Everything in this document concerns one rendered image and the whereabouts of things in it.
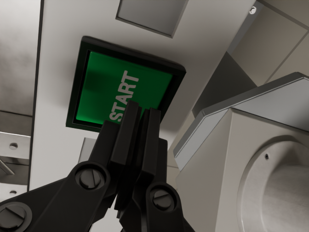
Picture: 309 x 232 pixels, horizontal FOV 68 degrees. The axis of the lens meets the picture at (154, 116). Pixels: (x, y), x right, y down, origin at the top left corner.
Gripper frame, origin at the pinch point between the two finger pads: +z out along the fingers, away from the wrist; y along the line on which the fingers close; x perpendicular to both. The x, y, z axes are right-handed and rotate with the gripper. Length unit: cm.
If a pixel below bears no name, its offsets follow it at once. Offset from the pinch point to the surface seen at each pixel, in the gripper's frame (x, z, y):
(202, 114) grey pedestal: -10.0, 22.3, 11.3
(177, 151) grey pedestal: -18.4, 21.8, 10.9
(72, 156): -6.2, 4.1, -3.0
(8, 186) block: -18.9, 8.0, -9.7
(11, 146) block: -11.8, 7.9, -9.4
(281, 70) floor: -21, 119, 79
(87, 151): -5.9, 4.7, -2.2
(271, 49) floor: -13, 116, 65
